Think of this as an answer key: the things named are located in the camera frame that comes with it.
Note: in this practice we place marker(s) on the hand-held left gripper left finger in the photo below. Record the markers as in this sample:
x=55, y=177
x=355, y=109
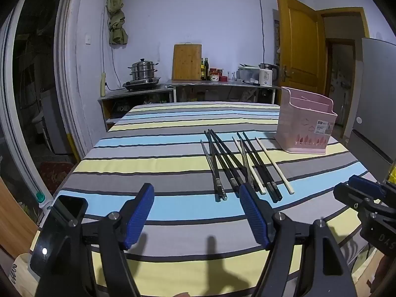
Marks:
x=140, y=213

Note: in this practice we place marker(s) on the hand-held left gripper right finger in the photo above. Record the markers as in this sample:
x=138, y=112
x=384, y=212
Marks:
x=253, y=213

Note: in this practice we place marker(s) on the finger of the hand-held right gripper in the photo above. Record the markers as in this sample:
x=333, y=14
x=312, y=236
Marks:
x=355, y=196
x=365, y=183

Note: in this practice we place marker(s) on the metal chopstick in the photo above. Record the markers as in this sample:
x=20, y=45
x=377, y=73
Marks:
x=222, y=188
x=210, y=170
x=254, y=182

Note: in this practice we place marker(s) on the black chopstick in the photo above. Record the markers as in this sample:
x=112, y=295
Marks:
x=256, y=167
x=226, y=160
x=230, y=160
x=263, y=167
x=219, y=161
x=222, y=161

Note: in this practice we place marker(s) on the white chopstick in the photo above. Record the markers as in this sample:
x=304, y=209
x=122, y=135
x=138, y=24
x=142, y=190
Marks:
x=238, y=148
x=275, y=167

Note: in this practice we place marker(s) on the pink plastic basket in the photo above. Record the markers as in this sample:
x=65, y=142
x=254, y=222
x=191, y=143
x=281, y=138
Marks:
x=304, y=123

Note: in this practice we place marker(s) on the striped tablecloth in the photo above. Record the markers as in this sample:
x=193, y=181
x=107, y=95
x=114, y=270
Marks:
x=154, y=161

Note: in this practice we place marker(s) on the black smartphone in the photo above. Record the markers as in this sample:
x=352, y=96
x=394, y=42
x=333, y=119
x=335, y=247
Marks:
x=58, y=238

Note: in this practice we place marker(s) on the red patterned rug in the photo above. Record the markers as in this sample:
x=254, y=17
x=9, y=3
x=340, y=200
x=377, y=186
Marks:
x=55, y=176

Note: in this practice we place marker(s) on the grey refrigerator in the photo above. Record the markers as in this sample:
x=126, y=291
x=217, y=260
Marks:
x=374, y=83

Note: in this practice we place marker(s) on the low steel shelf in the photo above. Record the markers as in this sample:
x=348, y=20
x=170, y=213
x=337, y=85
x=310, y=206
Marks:
x=136, y=94

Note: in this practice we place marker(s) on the brown wooden board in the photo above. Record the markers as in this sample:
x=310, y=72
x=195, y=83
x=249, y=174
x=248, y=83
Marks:
x=15, y=219

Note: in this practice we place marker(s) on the black induction cooker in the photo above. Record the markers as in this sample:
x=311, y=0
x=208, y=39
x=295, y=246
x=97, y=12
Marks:
x=142, y=85

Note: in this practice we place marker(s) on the steel counter table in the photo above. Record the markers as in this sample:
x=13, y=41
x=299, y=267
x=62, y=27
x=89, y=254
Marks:
x=216, y=83

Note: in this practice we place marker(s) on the yellow power strip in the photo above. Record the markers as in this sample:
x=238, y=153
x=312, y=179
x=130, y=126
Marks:
x=103, y=83

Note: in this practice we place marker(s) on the white electric kettle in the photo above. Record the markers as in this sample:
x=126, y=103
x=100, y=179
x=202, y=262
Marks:
x=266, y=75

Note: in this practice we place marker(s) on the grey plastic container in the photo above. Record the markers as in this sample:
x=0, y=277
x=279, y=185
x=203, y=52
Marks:
x=247, y=73

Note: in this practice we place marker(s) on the red lid patterned jar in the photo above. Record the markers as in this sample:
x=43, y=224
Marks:
x=214, y=76

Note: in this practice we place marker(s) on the steel steamer pot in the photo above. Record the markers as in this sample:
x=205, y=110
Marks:
x=143, y=71

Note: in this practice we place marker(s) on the dark glass bottle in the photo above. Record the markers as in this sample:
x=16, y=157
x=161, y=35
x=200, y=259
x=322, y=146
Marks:
x=203, y=71
x=206, y=71

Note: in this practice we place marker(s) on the yellow wooden door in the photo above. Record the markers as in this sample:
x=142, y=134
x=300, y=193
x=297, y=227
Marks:
x=300, y=46

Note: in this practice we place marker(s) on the wooden cutting board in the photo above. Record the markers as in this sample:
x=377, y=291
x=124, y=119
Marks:
x=187, y=62

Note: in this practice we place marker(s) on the green tied curtain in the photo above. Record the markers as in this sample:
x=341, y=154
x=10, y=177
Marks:
x=117, y=21

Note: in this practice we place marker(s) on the wooden door frame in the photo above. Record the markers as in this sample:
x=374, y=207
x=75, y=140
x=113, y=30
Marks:
x=346, y=10

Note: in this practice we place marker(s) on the white wall switch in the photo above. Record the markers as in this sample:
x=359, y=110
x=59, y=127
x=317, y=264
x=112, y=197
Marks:
x=88, y=39

